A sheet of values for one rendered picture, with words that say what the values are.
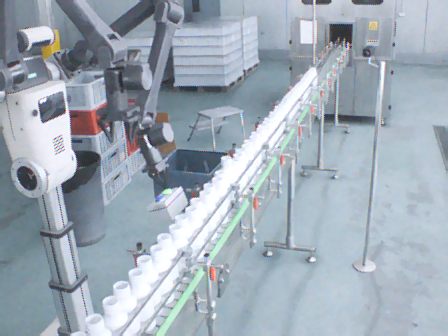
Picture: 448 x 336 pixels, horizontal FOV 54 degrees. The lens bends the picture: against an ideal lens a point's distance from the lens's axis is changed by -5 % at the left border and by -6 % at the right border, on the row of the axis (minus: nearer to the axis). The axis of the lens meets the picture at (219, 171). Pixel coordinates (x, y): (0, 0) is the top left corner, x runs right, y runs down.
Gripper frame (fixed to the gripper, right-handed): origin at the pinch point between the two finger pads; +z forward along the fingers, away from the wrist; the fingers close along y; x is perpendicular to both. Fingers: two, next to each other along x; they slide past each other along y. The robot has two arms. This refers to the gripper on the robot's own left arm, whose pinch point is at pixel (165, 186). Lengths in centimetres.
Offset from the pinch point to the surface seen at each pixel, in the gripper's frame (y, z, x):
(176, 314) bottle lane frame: -45, 23, -16
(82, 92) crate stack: 178, -50, 154
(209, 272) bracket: -33.6, 18.2, -23.4
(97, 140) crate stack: 181, -8, 162
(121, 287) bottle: -58, 5, -15
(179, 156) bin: 87, 8, 40
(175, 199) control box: -2.5, 4.7, -3.1
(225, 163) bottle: 14.3, 1.6, -17.8
